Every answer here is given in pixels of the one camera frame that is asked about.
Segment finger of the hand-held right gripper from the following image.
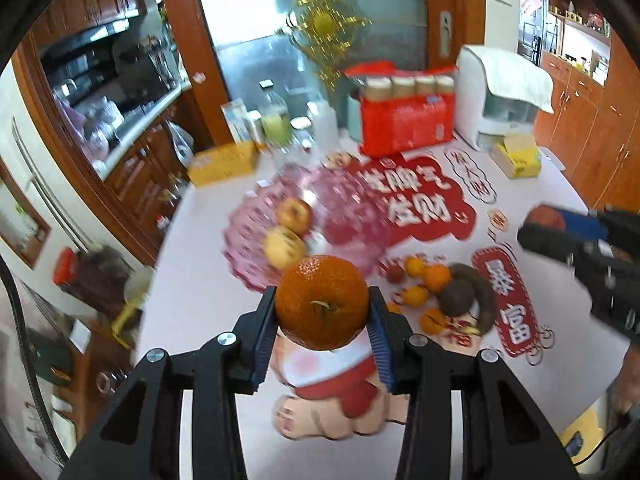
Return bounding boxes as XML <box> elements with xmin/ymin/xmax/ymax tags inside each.
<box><xmin>560</xmin><ymin>209</ymin><xmax>611</xmax><ymax>238</ymax></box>
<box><xmin>516</xmin><ymin>222</ymin><xmax>591</xmax><ymax>268</ymax></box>

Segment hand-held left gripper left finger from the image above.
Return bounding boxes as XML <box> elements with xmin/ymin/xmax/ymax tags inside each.
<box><xmin>60</xmin><ymin>285</ymin><xmax>278</xmax><ymax>480</ymax></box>

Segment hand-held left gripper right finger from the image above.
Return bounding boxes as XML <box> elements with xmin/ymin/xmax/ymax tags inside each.
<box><xmin>367</xmin><ymin>285</ymin><xmax>583</xmax><ymax>480</ymax></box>

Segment small dark red fruit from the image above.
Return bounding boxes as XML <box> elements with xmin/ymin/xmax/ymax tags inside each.
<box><xmin>529</xmin><ymin>205</ymin><xmax>566</xmax><ymax>228</ymax></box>

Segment large orange mandarin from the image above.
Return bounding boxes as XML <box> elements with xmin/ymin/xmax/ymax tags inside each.
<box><xmin>275</xmin><ymin>255</ymin><xmax>372</xmax><ymax>352</ymax></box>

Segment overripe dark banana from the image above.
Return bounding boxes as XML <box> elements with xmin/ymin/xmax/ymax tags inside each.
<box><xmin>447</xmin><ymin>262</ymin><xmax>498</xmax><ymax>336</ymax></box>

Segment dark green avocado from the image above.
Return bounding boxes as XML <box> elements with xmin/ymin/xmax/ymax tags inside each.
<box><xmin>438</xmin><ymin>280</ymin><xmax>473</xmax><ymax>317</ymax></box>

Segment pink glass fruit plate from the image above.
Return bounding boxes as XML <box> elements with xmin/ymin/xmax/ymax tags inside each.
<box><xmin>222</xmin><ymin>165</ymin><xmax>396</xmax><ymax>293</ymax></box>

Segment person's right forearm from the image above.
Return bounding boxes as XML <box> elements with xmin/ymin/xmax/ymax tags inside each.
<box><xmin>612</xmin><ymin>342</ymin><xmax>640</xmax><ymax>413</ymax></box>

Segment yellow tissue box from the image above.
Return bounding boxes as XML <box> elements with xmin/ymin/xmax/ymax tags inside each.
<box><xmin>492</xmin><ymin>135</ymin><xmax>543</xmax><ymax>180</ymax></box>

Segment yellow pear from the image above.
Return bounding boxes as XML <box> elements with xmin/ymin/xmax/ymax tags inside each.
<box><xmin>262</xmin><ymin>226</ymin><xmax>307</xmax><ymax>270</ymax></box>

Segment wooden shelf cabinet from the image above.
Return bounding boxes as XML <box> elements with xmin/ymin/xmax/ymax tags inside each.
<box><xmin>517</xmin><ymin>0</ymin><xmax>640</xmax><ymax>211</ymax></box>

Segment red yellow apple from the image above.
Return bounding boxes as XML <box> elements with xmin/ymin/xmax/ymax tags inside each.
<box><xmin>276</xmin><ymin>197</ymin><xmax>313</xmax><ymax>235</ymax></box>

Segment white bucket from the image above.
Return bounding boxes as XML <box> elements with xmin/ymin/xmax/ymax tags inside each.
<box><xmin>122</xmin><ymin>265</ymin><xmax>156</xmax><ymax>311</ymax></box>

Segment white countertop appliance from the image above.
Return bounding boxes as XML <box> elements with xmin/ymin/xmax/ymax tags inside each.
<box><xmin>457</xmin><ymin>45</ymin><xmax>541</xmax><ymax>151</ymax></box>

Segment white towel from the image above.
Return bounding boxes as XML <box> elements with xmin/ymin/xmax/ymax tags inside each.
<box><xmin>470</xmin><ymin>46</ymin><xmax>555</xmax><ymax>113</ymax></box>

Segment cooking oil bottle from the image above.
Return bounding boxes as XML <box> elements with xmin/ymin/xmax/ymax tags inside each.
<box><xmin>167</xmin><ymin>172</ymin><xmax>188</xmax><ymax>206</ymax></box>

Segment yellow tin box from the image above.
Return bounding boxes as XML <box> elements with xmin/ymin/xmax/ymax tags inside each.
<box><xmin>187</xmin><ymin>141</ymin><xmax>258</xmax><ymax>188</ymax></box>

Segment red pack of bottles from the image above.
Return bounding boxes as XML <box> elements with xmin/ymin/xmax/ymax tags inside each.
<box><xmin>342</xmin><ymin>60</ymin><xmax>458</xmax><ymax>157</ymax></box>

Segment wooden lower kitchen cabinets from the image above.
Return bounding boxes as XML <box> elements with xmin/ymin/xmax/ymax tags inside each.
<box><xmin>102</xmin><ymin>85</ymin><xmax>201</xmax><ymax>211</ymax></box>

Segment small glass jar gold lid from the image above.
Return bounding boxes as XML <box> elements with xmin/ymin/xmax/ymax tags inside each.
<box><xmin>290</xmin><ymin>116</ymin><xmax>313</xmax><ymax>153</ymax></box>

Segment orange tin can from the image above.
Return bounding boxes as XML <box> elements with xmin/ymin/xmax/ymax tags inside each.
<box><xmin>247</xmin><ymin>110</ymin><xmax>265</xmax><ymax>145</ymax></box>

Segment red canister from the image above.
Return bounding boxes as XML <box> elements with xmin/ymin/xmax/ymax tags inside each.
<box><xmin>54</xmin><ymin>247</ymin><xmax>78</xmax><ymax>288</ymax></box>

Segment glass bottle green label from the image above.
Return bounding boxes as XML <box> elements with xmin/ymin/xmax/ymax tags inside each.
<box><xmin>261</xmin><ymin>91</ymin><xmax>293</xmax><ymax>153</ymax></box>

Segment hanging clear plastic bag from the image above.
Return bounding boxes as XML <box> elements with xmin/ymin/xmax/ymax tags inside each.
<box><xmin>167</xmin><ymin>120</ymin><xmax>196</xmax><ymax>166</ymax></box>

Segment white plastic bottle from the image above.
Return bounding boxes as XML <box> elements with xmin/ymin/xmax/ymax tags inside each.
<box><xmin>306</xmin><ymin>101</ymin><xmax>340</xmax><ymax>153</ymax></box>

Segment blue white carton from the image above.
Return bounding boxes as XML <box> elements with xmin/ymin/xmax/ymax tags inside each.
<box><xmin>221</xmin><ymin>100</ymin><xmax>251</xmax><ymax>143</ymax></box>

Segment teal jar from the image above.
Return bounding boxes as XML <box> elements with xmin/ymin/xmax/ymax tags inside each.
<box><xmin>334</xmin><ymin>77</ymin><xmax>363</xmax><ymax>141</ymax></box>

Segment gold door ornament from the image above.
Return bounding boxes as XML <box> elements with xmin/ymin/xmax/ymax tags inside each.
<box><xmin>277</xmin><ymin>0</ymin><xmax>373</xmax><ymax>93</ymax></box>

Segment frosted glass door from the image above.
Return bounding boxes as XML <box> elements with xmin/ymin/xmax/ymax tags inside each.
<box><xmin>192</xmin><ymin>0</ymin><xmax>431</xmax><ymax>146</ymax></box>

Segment range hood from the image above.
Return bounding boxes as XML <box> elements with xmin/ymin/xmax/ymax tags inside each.
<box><xmin>37</xmin><ymin>17</ymin><xmax>131</xmax><ymax>56</ymax></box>

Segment black cable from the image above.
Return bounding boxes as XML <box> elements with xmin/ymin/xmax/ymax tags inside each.
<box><xmin>570</xmin><ymin>410</ymin><xmax>628</xmax><ymax>467</ymax></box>

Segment metal door handle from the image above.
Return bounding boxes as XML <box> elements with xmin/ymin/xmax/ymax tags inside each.
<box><xmin>437</xmin><ymin>10</ymin><xmax>453</xmax><ymax>60</ymax></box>

